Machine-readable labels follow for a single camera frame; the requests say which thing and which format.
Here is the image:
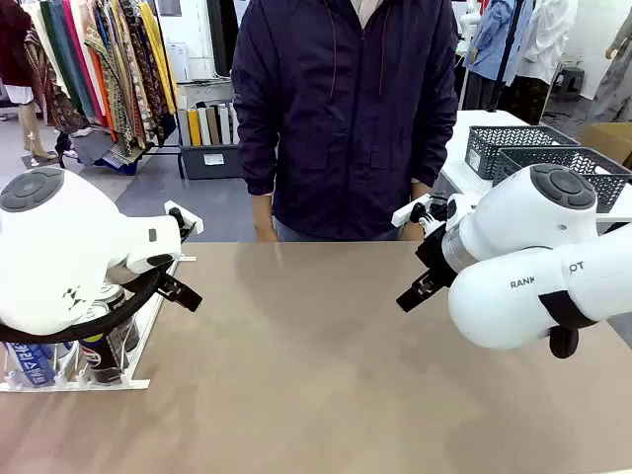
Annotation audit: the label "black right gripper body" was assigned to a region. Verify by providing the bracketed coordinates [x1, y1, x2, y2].
[414, 224, 463, 290]

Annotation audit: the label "person's left forearm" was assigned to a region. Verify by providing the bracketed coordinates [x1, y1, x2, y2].
[412, 98, 460, 188]

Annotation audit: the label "person's right forearm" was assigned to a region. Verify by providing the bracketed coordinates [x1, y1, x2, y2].
[231, 98, 280, 198]

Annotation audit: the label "person's right hand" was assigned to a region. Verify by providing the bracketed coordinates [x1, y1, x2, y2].
[252, 194, 279, 243]

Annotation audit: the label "black silver drink can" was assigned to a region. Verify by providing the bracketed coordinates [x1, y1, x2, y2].
[105, 285, 141, 353]

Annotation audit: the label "dark Pepsi can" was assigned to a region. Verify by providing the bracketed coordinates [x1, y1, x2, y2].
[78, 333, 123, 385]

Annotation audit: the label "grey plastic mesh basket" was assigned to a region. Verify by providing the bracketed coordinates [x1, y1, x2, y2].
[492, 146, 632, 214]
[463, 125, 580, 182]

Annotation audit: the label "dark plastic baskets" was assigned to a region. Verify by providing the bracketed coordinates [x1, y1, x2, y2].
[437, 109, 632, 223]

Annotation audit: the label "grey storage bin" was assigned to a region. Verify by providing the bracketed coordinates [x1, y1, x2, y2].
[178, 141, 244, 181]

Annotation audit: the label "person in navy jacket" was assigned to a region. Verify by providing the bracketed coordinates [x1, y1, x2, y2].
[230, 0, 460, 243]

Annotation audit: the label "blue printed box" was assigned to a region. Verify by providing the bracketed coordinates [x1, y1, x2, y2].
[3, 342, 61, 387]

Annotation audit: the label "brown board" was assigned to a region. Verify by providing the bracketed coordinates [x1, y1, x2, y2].
[205, 106, 221, 146]

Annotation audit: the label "grey cloth pile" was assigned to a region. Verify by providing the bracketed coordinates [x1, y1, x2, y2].
[72, 128, 120, 167]

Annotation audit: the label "cardboard box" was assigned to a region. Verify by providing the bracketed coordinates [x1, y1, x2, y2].
[577, 121, 632, 168]

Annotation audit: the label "dark plastic stool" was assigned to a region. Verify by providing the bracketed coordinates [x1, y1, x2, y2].
[556, 66, 587, 103]

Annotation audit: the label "rack of colourful fabrics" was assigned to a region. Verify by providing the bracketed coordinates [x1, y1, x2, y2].
[19, 0, 187, 175]

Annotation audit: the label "hanging white coat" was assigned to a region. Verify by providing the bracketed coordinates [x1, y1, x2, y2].
[513, 0, 578, 86]

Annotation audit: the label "mannequin in maroon top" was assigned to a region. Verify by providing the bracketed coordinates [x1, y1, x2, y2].
[0, 0, 59, 164]

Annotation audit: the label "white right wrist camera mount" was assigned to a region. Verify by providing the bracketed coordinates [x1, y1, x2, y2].
[391, 194, 450, 236]

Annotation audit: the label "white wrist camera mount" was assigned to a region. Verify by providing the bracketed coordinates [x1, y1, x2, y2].
[164, 199, 204, 237]
[391, 194, 450, 236]

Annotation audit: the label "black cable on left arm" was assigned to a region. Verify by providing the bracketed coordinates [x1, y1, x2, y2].
[0, 264, 175, 346]

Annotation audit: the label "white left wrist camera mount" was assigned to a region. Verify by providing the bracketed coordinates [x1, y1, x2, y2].
[164, 199, 204, 237]

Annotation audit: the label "white wire can dispenser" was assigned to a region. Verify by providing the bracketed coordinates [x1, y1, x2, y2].
[0, 254, 198, 394]

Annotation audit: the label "black strap on right arm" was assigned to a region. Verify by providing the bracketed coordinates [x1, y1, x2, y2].
[537, 290, 599, 360]

